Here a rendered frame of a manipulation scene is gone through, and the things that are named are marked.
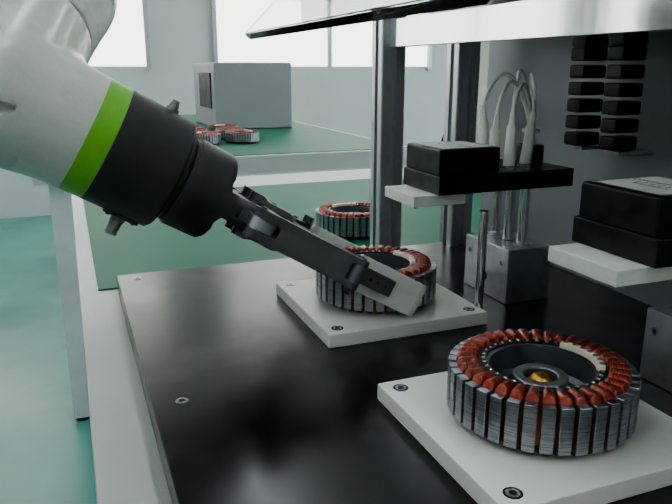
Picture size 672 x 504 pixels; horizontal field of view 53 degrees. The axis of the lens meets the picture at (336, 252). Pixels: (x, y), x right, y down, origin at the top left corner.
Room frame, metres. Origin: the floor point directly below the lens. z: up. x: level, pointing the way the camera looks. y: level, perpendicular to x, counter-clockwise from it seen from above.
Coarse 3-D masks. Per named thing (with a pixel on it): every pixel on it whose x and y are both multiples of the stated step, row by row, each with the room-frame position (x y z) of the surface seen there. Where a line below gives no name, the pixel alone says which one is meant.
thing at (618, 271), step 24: (600, 192) 0.41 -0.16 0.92; (624, 192) 0.39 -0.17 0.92; (648, 192) 0.38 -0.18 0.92; (576, 216) 0.43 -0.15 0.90; (600, 216) 0.41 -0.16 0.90; (624, 216) 0.39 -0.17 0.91; (648, 216) 0.37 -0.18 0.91; (576, 240) 0.42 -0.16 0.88; (600, 240) 0.41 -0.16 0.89; (624, 240) 0.39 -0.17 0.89; (648, 240) 0.37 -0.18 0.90; (576, 264) 0.39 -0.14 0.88; (600, 264) 0.37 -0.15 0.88; (624, 264) 0.37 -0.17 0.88; (648, 264) 0.37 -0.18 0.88
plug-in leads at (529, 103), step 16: (496, 80) 0.68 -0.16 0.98; (512, 80) 0.66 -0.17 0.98; (528, 96) 0.67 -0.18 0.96; (496, 112) 0.65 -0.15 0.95; (512, 112) 0.64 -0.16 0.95; (528, 112) 0.68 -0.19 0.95; (480, 128) 0.68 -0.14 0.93; (496, 128) 0.65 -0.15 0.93; (512, 128) 0.63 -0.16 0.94; (528, 128) 0.64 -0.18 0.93; (496, 144) 0.65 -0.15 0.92; (512, 144) 0.63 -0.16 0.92; (528, 144) 0.64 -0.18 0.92; (512, 160) 0.63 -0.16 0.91; (528, 160) 0.64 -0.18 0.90
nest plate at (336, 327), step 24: (288, 288) 0.63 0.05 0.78; (312, 288) 0.63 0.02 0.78; (312, 312) 0.56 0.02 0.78; (336, 312) 0.56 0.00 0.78; (384, 312) 0.56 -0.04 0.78; (432, 312) 0.56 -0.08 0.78; (456, 312) 0.56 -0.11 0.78; (480, 312) 0.56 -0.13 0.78; (336, 336) 0.51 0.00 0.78; (360, 336) 0.52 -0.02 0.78; (384, 336) 0.53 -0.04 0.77
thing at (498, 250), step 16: (496, 240) 0.65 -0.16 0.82; (512, 240) 0.65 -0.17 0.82; (528, 240) 0.65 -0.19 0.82; (496, 256) 0.63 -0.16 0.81; (512, 256) 0.62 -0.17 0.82; (528, 256) 0.62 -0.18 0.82; (544, 256) 0.63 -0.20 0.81; (496, 272) 0.63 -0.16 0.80; (512, 272) 0.62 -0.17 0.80; (528, 272) 0.62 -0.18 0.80; (544, 272) 0.63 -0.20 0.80; (496, 288) 0.63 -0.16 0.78; (512, 288) 0.62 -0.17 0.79; (528, 288) 0.62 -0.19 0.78; (544, 288) 0.63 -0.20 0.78
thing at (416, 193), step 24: (408, 144) 0.65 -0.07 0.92; (432, 144) 0.64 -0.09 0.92; (456, 144) 0.64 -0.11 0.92; (480, 144) 0.64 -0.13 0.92; (408, 168) 0.65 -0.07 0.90; (432, 168) 0.60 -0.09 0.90; (456, 168) 0.60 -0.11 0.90; (480, 168) 0.61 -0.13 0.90; (504, 168) 0.62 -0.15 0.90; (528, 168) 0.63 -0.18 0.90; (552, 168) 0.64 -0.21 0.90; (408, 192) 0.61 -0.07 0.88; (432, 192) 0.60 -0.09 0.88; (456, 192) 0.60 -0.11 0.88; (480, 192) 0.61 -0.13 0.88; (528, 192) 0.63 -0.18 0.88; (504, 216) 0.66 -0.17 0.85
